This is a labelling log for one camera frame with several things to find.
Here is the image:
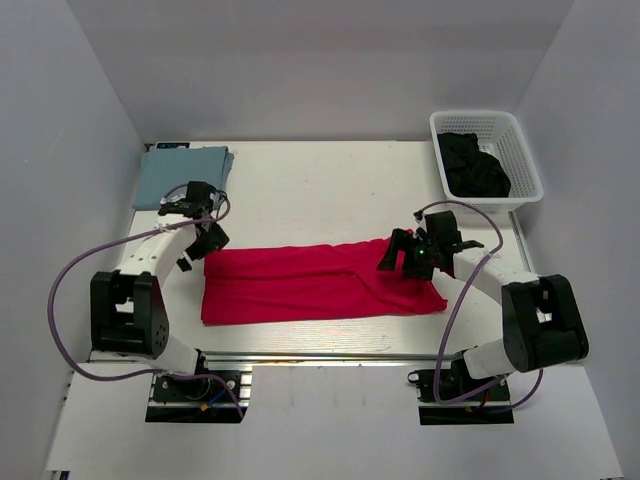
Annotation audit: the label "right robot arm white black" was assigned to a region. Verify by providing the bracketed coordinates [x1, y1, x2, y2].
[377, 210, 589, 380]

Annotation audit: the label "black clothes in basket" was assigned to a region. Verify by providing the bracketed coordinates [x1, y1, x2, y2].
[437, 132, 511, 198]

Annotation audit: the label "folded light blue t shirt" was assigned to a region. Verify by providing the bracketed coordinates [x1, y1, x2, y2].
[132, 146, 234, 211]

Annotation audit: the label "blue label sticker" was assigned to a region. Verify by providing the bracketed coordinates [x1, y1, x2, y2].
[155, 142, 190, 149]

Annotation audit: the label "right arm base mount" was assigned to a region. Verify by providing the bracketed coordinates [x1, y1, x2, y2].
[407, 359, 514, 426]

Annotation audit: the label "red t shirt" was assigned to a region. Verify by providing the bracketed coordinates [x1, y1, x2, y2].
[201, 238, 448, 326]

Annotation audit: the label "white plastic basket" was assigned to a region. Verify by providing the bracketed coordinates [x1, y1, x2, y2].
[429, 110, 544, 213]

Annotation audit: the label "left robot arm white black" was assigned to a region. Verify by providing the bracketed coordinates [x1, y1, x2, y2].
[90, 181, 230, 376]

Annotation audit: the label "aluminium table edge rail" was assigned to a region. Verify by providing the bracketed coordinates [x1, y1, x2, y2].
[205, 351, 437, 364]

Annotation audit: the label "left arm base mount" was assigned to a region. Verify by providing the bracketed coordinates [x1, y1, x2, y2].
[145, 361, 252, 424]

